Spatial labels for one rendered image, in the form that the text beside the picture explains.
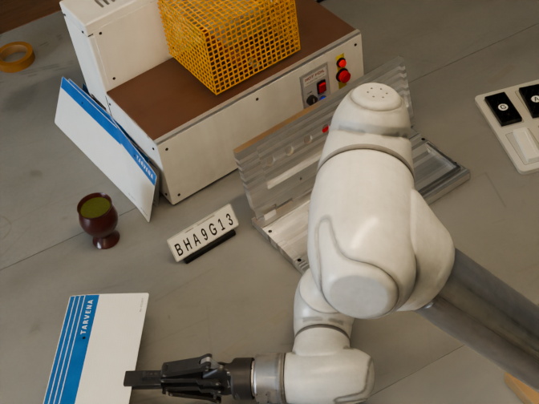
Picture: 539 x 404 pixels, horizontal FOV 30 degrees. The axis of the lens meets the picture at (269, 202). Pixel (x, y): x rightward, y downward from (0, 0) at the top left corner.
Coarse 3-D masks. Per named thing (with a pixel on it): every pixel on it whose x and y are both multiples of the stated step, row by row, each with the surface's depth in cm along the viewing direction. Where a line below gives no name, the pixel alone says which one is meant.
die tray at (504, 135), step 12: (528, 84) 237; (480, 96) 236; (516, 96) 235; (480, 108) 234; (516, 108) 232; (492, 120) 230; (528, 120) 229; (504, 132) 227; (504, 144) 224; (516, 144) 224; (516, 156) 221; (528, 168) 218
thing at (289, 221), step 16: (416, 144) 226; (432, 144) 226; (416, 160) 223; (432, 160) 222; (416, 176) 220; (432, 176) 219; (464, 176) 218; (432, 192) 215; (272, 208) 216; (288, 208) 218; (304, 208) 217; (256, 224) 216; (272, 224) 215; (288, 224) 214; (304, 224) 214; (272, 240) 212; (288, 240) 211; (304, 240) 211; (288, 256) 209; (304, 256) 208; (304, 272) 205
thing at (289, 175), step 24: (384, 72) 216; (336, 96) 212; (408, 96) 223; (288, 120) 209; (312, 120) 212; (264, 144) 208; (288, 144) 211; (312, 144) 215; (240, 168) 206; (264, 168) 211; (288, 168) 214; (312, 168) 216; (264, 192) 212; (288, 192) 216
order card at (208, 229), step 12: (228, 204) 215; (216, 216) 214; (228, 216) 215; (192, 228) 212; (204, 228) 213; (216, 228) 215; (228, 228) 216; (168, 240) 210; (180, 240) 211; (192, 240) 213; (204, 240) 214; (180, 252) 212
